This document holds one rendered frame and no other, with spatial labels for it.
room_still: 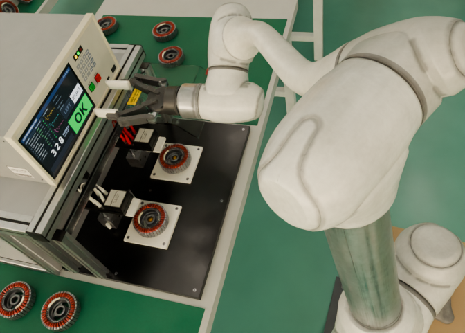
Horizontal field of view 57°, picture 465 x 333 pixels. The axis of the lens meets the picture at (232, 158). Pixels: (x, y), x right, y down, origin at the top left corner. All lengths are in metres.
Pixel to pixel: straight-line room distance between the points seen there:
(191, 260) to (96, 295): 0.31
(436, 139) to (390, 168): 2.03
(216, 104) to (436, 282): 0.62
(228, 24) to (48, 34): 0.52
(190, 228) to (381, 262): 0.81
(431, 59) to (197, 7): 1.75
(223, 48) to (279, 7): 1.08
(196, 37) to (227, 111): 1.02
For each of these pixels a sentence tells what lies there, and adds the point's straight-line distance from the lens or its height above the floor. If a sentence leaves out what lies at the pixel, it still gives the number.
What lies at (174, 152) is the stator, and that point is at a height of 0.80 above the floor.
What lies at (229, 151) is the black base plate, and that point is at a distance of 1.53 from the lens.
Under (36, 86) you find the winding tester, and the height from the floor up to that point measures 1.32.
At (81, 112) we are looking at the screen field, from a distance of 1.27.
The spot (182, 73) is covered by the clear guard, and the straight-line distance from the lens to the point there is 1.40.
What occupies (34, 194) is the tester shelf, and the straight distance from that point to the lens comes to 1.23.
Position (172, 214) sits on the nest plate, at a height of 0.78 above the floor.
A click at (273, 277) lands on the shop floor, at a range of 2.11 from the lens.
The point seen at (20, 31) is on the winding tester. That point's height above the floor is 1.32.
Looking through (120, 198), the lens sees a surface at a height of 0.92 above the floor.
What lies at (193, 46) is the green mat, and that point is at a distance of 1.99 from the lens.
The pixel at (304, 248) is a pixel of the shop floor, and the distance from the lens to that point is 2.16.
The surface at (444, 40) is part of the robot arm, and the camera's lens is 0.56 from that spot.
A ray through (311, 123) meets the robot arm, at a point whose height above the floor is 1.61.
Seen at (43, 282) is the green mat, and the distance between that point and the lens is 1.55.
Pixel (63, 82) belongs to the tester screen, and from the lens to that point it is 1.20.
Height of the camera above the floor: 1.98
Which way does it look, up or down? 54 degrees down
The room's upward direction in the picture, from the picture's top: 17 degrees counter-clockwise
